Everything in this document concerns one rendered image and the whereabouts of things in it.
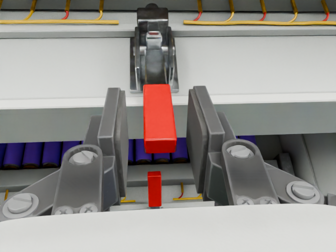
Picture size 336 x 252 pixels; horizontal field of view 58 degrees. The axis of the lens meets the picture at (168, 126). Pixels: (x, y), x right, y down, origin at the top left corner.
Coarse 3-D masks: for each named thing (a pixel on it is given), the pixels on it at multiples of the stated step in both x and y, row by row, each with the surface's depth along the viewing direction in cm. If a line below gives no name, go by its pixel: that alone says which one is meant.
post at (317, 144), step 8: (304, 136) 32; (312, 136) 30; (320, 136) 29; (328, 136) 28; (312, 144) 30; (320, 144) 29; (328, 144) 28; (312, 152) 30; (320, 152) 29; (328, 152) 28; (312, 160) 30; (320, 160) 29; (328, 160) 28; (320, 168) 29; (328, 168) 28; (320, 176) 29; (328, 176) 28; (320, 184) 29; (328, 184) 28; (328, 192) 28
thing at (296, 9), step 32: (0, 0) 18; (32, 0) 19; (64, 0) 19; (96, 0) 19; (128, 0) 19; (160, 0) 19; (192, 0) 19; (224, 0) 20; (256, 0) 20; (288, 0) 20; (320, 0) 20
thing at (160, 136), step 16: (160, 32) 15; (160, 48) 16; (160, 64) 15; (160, 80) 14; (144, 96) 13; (160, 96) 13; (144, 112) 12; (160, 112) 12; (144, 128) 11; (160, 128) 11; (144, 144) 11; (160, 144) 11
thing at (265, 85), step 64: (0, 64) 18; (64, 64) 18; (128, 64) 18; (192, 64) 18; (256, 64) 19; (320, 64) 19; (0, 128) 18; (64, 128) 19; (128, 128) 19; (256, 128) 20; (320, 128) 21
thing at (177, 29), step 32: (0, 32) 18; (32, 32) 18; (64, 32) 18; (96, 32) 19; (128, 32) 19; (192, 32) 19; (224, 32) 19; (256, 32) 19; (288, 32) 20; (320, 32) 20
